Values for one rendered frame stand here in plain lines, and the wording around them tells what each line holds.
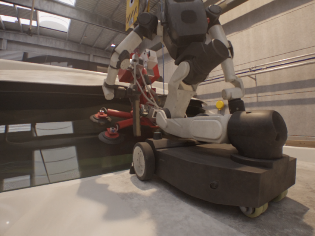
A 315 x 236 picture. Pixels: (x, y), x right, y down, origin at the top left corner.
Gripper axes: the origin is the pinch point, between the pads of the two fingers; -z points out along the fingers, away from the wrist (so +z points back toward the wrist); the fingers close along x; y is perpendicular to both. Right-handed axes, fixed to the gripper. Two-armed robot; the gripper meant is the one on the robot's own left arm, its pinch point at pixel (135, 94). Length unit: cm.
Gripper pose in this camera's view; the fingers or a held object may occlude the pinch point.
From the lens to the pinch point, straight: 131.2
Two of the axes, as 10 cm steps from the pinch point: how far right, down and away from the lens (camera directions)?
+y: -0.5, -10.0, 0.8
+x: 5.8, -0.9, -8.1
